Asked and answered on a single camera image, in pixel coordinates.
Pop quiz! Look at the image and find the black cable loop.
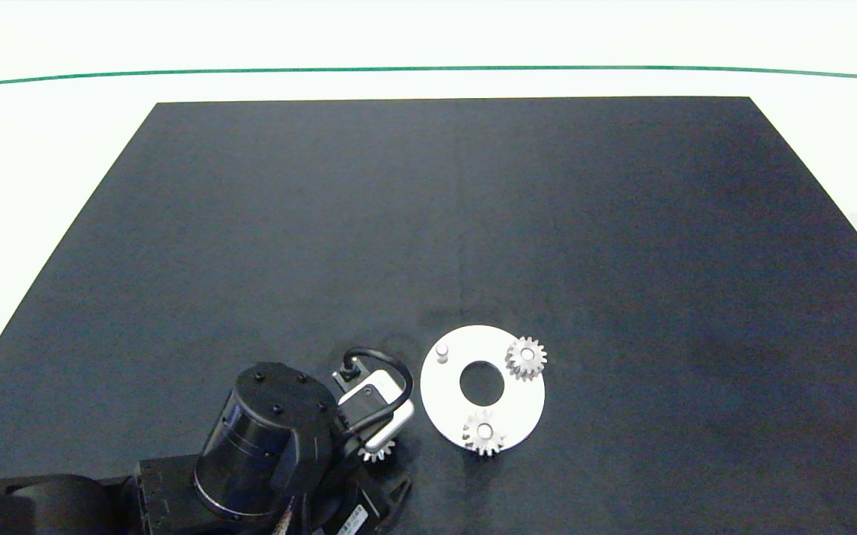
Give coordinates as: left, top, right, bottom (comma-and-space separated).
333, 348, 415, 447

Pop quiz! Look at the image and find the round white carrier plate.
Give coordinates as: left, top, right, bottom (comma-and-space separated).
420, 325, 546, 451

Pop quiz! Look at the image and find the boxy shiny wrist camera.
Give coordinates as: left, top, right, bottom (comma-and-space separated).
337, 372, 415, 452

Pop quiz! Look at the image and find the small steel planetary gear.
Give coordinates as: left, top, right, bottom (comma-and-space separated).
358, 437, 398, 464
462, 409, 507, 457
505, 336, 548, 382

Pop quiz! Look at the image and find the dark mat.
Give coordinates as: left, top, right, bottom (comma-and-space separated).
0, 97, 857, 535

